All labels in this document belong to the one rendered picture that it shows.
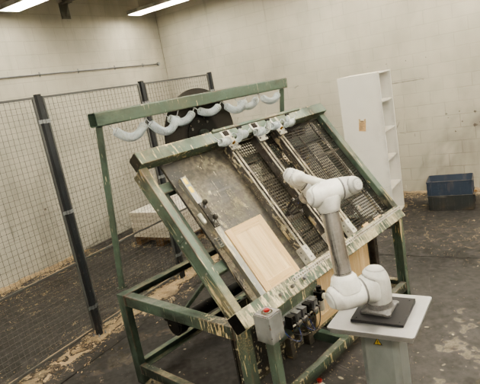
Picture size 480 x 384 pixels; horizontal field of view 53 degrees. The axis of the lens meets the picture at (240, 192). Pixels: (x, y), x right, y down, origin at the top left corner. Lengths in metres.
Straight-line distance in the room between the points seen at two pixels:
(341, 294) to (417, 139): 5.70
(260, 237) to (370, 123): 3.90
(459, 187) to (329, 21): 3.41
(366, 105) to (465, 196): 1.84
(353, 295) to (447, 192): 4.62
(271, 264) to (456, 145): 5.38
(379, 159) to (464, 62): 2.02
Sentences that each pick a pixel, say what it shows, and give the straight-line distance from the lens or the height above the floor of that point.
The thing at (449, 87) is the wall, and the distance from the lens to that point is 8.13.
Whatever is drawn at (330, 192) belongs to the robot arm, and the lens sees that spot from 2.73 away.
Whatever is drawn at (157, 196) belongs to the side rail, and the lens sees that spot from 3.13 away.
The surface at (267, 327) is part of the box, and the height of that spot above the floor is 0.87.
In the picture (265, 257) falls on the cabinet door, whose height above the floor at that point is 1.05.
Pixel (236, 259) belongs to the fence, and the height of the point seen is 1.13.
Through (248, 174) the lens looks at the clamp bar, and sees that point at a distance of 3.60.
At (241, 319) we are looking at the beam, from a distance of 2.98.
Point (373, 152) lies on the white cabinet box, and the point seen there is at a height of 0.98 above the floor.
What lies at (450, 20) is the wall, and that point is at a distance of 8.10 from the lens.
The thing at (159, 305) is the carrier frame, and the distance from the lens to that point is 3.62.
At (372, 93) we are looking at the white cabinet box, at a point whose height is 1.78.
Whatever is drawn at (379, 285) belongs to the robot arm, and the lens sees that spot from 2.95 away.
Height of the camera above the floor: 2.21
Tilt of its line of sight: 12 degrees down
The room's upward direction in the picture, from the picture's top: 10 degrees counter-clockwise
